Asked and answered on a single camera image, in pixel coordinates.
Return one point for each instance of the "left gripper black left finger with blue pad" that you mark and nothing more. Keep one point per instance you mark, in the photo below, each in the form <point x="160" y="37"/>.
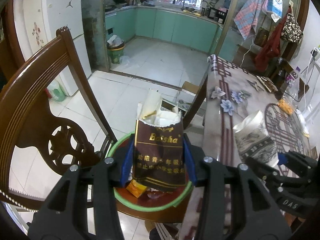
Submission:
<point x="82" y="205"/>

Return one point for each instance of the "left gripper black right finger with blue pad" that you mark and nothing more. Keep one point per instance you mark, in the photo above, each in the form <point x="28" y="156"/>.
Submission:
<point x="235" y="204"/>

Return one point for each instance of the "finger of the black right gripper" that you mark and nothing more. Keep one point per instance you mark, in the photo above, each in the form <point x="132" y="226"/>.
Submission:
<point x="263" y="171"/>

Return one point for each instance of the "black white paper pack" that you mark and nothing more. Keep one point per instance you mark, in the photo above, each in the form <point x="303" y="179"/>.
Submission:
<point x="253" y="140"/>

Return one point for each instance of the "brown Baisha cigarette carton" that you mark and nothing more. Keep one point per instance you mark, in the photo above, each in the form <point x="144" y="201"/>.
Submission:
<point x="158" y="160"/>

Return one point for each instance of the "teal kitchen cabinets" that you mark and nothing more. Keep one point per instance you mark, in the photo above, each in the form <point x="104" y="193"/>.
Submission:
<point x="195" y="32"/>

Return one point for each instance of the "green kitchen trash bin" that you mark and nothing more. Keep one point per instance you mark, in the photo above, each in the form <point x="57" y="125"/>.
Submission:
<point x="115" y="48"/>

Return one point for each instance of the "orange snack bag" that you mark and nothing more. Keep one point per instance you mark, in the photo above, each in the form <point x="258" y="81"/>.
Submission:
<point x="286" y="106"/>

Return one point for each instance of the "orange wrapper in basin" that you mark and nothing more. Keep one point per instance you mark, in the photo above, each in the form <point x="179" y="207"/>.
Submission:
<point x="136" y="189"/>

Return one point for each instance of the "clear plastic water bottle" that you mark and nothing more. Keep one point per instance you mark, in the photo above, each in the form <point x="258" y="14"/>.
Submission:
<point x="292" y="83"/>

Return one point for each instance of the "white desk lamp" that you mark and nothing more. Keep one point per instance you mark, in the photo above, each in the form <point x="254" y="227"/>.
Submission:
<point x="308" y="102"/>

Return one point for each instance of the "red basin green rim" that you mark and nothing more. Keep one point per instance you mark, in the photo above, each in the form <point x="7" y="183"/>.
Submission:
<point x="149" y="201"/>

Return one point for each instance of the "cardboard box on floor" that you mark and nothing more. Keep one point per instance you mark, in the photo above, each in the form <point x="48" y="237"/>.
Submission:
<point x="182" y="100"/>

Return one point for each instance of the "dark wooden carved chair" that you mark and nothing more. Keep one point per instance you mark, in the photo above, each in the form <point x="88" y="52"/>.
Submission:
<point x="27" y="121"/>

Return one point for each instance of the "red hanging garment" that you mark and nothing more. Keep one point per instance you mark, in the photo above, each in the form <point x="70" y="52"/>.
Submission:
<point x="272" y="48"/>

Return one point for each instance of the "green detergent bottle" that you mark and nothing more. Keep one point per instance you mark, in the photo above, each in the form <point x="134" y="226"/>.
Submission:
<point x="55" y="91"/>

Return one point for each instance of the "leopard print bag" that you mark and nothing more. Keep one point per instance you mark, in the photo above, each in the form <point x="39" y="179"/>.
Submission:
<point x="291" y="31"/>

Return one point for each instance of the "plaid hanging cloth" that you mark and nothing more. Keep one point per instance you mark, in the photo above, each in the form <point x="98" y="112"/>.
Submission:
<point x="246" y="20"/>

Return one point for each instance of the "white blue hanging bag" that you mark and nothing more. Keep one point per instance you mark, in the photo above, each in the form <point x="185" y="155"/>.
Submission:
<point x="274" y="8"/>

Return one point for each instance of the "white refrigerator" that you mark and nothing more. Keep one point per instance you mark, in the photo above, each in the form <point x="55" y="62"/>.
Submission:
<point x="36" y="23"/>

